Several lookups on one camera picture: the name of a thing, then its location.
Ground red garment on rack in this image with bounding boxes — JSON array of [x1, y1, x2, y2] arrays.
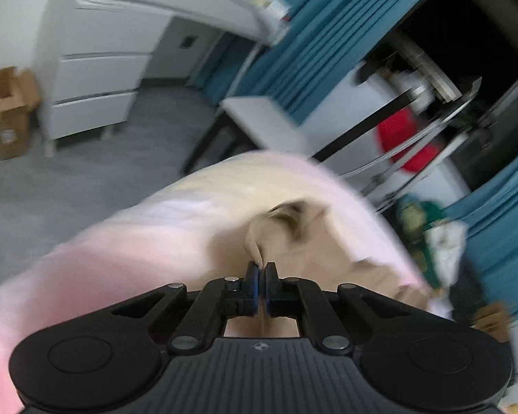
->
[[376, 108, 442, 173]]

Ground white stool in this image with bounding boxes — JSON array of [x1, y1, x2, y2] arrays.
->
[[181, 96, 313, 175]]

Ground pastel tie-dye bed sheet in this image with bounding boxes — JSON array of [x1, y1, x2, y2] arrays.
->
[[0, 152, 430, 413]]

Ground blue curtain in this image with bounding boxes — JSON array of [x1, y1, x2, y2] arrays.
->
[[445, 157, 518, 318], [185, 0, 459, 126]]

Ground dark window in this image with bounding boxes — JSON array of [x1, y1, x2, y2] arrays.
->
[[357, 0, 518, 190]]

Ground silver tripod stand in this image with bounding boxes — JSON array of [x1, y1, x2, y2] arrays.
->
[[313, 78, 482, 196]]

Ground cardboard box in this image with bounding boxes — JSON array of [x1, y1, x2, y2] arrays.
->
[[0, 66, 42, 160]]

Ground pile of clothes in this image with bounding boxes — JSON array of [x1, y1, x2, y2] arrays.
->
[[383, 195, 486, 325]]

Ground brown paper bag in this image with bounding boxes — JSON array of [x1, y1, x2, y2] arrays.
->
[[472, 301, 512, 344]]

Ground right blue curtain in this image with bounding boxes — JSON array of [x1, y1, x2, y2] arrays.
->
[[445, 157, 518, 318]]

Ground left blue curtain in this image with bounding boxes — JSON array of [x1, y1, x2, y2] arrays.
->
[[185, 0, 459, 126]]

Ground tan t-shirt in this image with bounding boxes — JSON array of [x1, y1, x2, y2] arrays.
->
[[221, 199, 433, 338]]

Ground white dresser desk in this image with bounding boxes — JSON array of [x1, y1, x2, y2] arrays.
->
[[33, 0, 289, 157]]

